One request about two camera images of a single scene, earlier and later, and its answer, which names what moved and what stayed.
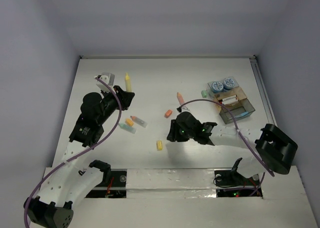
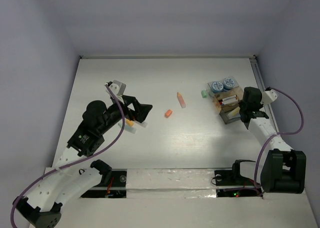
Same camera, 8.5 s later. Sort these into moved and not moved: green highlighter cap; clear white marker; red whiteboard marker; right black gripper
Moved: right black gripper
Not moved: green highlighter cap; clear white marker; red whiteboard marker
